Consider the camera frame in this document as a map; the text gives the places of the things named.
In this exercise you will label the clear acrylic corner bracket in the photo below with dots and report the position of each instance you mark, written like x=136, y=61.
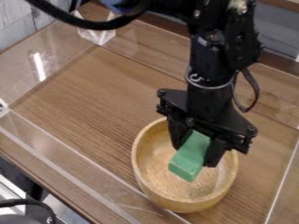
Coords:
x=97, y=37

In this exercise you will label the brown wooden bowl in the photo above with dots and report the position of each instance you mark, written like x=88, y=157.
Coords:
x=164, y=187

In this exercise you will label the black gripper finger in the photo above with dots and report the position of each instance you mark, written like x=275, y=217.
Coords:
x=180, y=129
x=219, y=146

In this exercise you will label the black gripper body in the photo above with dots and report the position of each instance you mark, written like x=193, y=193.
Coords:
x=209, y=107

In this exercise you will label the clear acrylic tray wall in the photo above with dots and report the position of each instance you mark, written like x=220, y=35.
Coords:
x=100, y=196

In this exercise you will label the green rectangular block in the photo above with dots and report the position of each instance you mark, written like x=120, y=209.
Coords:
x=187, y=161

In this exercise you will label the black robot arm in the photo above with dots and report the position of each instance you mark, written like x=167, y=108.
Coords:
x=224, y=48

